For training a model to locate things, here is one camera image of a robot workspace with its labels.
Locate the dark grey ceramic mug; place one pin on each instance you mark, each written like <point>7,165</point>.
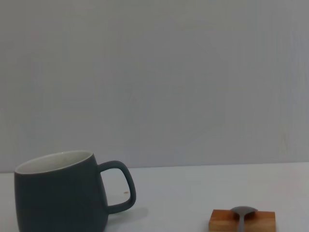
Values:
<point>60,200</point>

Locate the orange-brown wooden block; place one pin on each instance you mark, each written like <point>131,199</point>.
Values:
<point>224,221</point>

